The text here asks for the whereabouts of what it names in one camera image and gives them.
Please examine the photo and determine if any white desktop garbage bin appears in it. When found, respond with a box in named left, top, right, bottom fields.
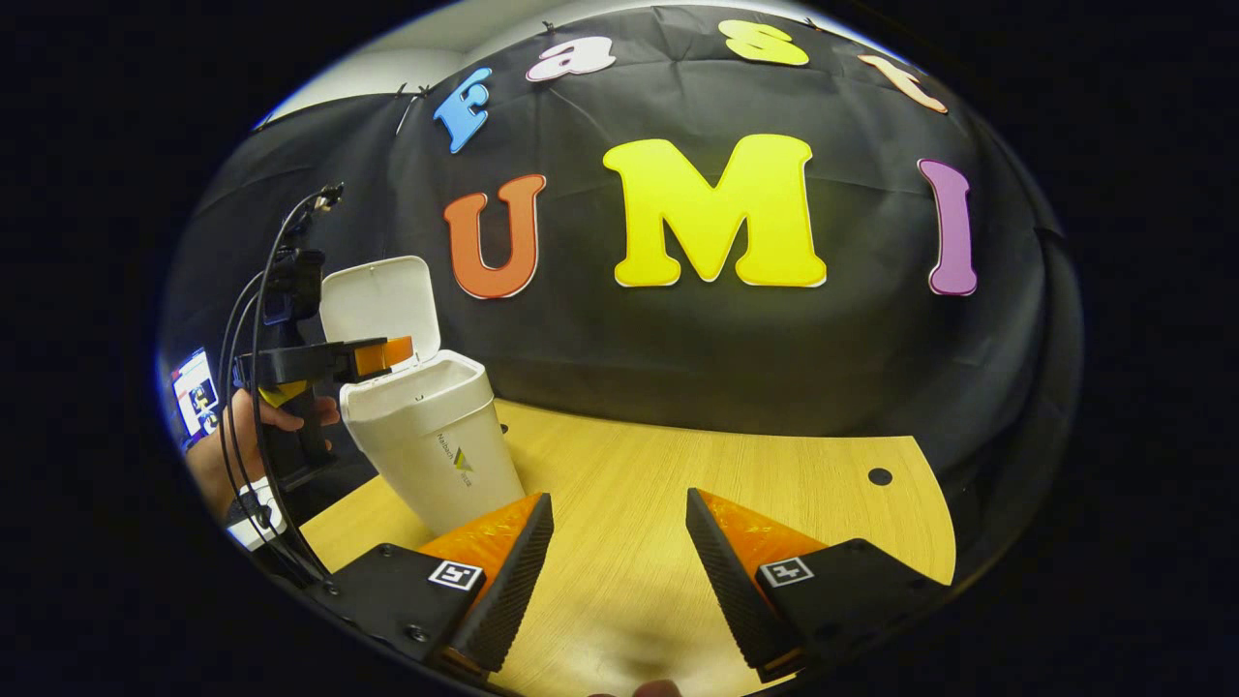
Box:
left=319, top=256, right=527, bottom=538

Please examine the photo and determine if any wooden desktop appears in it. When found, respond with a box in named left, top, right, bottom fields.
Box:
left=300, top=397, right=957, bottom=697

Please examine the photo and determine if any black cable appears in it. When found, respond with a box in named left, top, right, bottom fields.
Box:
left=217, top=271, right=311, bottom=582
left=248, top=182, right=346, bottom=582

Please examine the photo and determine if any black backdrop cloth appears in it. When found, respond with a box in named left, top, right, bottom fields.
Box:
left=155, top=5, right=1085, bottom=543

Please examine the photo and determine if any computer monitor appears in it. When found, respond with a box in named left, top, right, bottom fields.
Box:
left=171, top=347, right=222, bottom=448

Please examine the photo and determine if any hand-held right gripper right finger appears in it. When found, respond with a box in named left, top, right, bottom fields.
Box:
left=685, top=487, right=954, bottom=683

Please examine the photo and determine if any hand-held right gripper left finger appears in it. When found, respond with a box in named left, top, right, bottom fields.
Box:
left=310, top=492, right=555, bottom=679

